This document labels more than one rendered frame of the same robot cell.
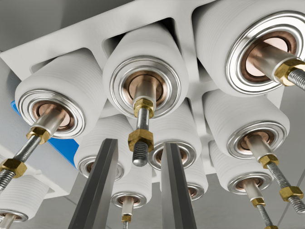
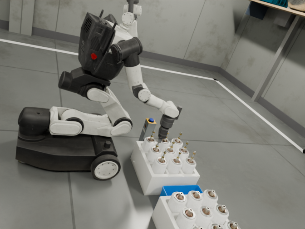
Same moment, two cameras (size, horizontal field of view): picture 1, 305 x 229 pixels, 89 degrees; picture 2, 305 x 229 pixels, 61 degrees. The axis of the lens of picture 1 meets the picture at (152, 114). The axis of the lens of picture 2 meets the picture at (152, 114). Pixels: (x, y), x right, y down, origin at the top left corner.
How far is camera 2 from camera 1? 1.78 m
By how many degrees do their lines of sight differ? 63
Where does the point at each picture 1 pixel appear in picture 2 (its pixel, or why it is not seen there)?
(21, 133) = not seen: hidden behind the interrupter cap
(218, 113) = (160, 146)
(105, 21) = (145, 160)
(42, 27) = (143, 199)
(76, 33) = (147, 164)
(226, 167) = (174, 145)
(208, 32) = (147, 147)
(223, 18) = (146, 145)
